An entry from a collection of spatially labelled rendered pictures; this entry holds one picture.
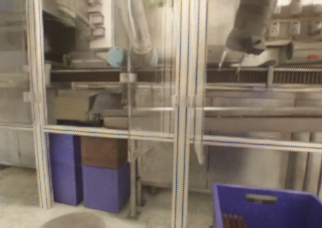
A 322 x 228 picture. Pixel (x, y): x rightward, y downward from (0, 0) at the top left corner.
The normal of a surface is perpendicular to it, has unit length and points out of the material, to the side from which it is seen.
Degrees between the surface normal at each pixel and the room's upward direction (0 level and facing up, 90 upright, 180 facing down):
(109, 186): 90
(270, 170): 90
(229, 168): 90
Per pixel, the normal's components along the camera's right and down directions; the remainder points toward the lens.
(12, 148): -0.22, 0.12
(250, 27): 0.04, 0.64
